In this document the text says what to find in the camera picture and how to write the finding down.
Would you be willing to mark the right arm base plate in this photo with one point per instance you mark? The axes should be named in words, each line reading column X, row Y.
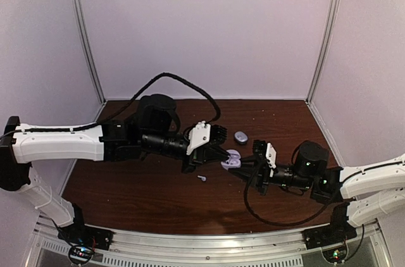
column 327, row 235

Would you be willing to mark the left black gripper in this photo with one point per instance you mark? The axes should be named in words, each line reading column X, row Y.
column 202, row 154

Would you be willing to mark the lilac stem earbud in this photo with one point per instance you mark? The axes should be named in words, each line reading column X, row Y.
column 229, row 162
column 202, row 178

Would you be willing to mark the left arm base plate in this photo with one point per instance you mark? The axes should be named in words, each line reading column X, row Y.
column 91, row 237

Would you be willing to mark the grey-purple earbud charging case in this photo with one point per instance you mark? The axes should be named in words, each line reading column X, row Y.
column 241, row 138

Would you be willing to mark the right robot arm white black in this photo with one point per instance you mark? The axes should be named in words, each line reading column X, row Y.
column 360, row 193

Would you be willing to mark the front aluminium rail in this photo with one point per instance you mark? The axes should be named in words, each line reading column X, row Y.
column 279, row 248

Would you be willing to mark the round lilac earbud case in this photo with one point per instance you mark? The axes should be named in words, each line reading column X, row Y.
column 235, row 155

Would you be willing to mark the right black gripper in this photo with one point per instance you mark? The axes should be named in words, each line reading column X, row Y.
column 260, row 173

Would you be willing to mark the aluminium frame post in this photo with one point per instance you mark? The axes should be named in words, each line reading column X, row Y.
column 333, row 9
column 87, row 50

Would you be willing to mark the left aluminium frame post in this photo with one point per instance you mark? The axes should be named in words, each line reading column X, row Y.
column 87, row 50

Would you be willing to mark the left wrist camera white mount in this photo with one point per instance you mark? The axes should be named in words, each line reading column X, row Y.
column 204, row 134

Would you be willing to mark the right aluminium frame post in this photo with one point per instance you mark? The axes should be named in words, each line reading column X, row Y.
column 333, row 9

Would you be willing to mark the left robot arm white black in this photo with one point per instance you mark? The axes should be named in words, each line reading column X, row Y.
column 148, row 131

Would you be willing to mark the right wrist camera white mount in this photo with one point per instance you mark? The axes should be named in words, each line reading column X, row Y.
column 265, row 151

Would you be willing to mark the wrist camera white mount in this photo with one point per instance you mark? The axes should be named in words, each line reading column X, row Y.
column 265, row 151
column 204, row 134

